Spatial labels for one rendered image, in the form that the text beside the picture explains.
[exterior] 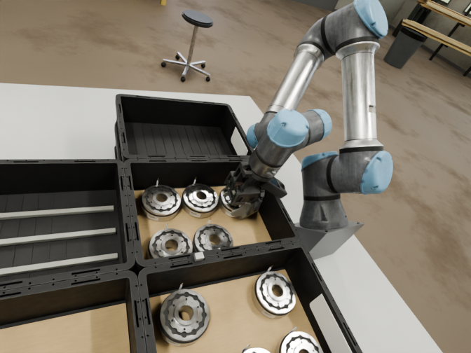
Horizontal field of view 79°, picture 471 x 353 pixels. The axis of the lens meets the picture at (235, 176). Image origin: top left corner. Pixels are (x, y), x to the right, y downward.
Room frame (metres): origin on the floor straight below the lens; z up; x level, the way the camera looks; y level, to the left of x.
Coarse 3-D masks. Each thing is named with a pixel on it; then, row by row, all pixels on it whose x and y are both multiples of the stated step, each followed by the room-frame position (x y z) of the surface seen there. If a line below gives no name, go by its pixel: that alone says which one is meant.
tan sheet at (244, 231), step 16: (144, 224) 0.41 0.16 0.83; (160, 224) 0.43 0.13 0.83; (176, 224) 0.45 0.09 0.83; (192, 224) 0.47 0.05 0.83; (224, 224) 0.51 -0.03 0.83; (240, 224) 0.54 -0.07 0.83; (256, 224) 0.56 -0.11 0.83; (144, 240) 0.37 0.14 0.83; (240, 240) 0.48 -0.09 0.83; (256, 240) 0.51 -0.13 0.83; (144, 256) 0.33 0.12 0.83
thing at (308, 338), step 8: (288, 336) 0.28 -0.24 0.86; (296, 336) 0.29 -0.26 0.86; (304, 336) 0.29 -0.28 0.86; (288, 344) 0.27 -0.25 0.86; (296, 344) 0.27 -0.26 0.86; (304, 344) 0.28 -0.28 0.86; (312, 344) 0.29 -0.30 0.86; (280, 352) 0.24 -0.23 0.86; (288, 352) 0.25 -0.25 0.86; (320, 352) 0.28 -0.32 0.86
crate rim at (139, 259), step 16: (128, 160) 0.49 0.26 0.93; (144, 160) 0.51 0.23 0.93; (160, 160) 0.54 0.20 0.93; (176, 160) 0.56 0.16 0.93; (192, 160) 0.59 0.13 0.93; (208, 160) 0.62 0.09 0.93; (224, 160) 0.65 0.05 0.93; (240, 160) 0.68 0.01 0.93; (128, 176) 0.46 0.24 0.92; (128, 192) 0.40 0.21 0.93; (288, 224) 0.52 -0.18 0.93; (272, 240) 0.45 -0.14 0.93; (288, 240) 0.47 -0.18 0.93; (176, 256) 0.30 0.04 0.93; (192, 256) 0.32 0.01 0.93; (208, 256) 0.34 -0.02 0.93
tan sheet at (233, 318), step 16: (208, 288) 0.32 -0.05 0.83; (224, 288) 0.34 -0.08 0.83; (240, 288) 0.35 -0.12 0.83; (160, 304) 0.25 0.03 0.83; (208, 304) 0.29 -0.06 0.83; (224, 304) 0.30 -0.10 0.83; (240, 304) 0.32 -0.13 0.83; (224, 320) 0.27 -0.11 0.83; (240, 320) 0.28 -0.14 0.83; (256, 320) 0.30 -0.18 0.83; (272, 320) 0.31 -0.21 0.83; (288, 320) 0.33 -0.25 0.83; (304, 320) 0.35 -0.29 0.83; (160, 336) 0.19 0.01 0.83; (208, 336) 0.23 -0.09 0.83; (224, 336) 0.24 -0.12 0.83; (240, 336) 0.25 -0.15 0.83; (256, 336) 0.27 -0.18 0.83; (272, 336) 0.28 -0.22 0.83; (160, 352) 0.17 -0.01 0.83; (176, 352) 0.18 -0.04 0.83; (192, 352) 0.19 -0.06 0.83; (208, 352) 0.20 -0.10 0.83; (224, 352) 0.21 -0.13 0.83; (240, 352) 0.22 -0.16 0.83; (272, 352) 0.25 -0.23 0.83
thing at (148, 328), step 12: (240, 252) 0.38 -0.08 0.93; (252, 252) 0.39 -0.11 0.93; (264, 252) 0.40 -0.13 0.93; (276, 252) 0.42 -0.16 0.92; (168, 264) 0.28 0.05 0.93; (180, 264) 0.29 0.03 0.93; (192, 264) 0.30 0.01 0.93; (204, 264) 0.32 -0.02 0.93; (312, 264) 0.43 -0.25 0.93; (144, 276) 0.24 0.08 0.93; (144, 288) 0.22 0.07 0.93; (324, 288) 0.38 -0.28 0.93; (144, 300) 0.20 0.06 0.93; (144, 312) 0.18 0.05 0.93; (336, 312) 0.34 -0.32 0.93; (144, 324) 0.17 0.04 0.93; (348, 336) 0.30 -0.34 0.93; (360, 348) 0.29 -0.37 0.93
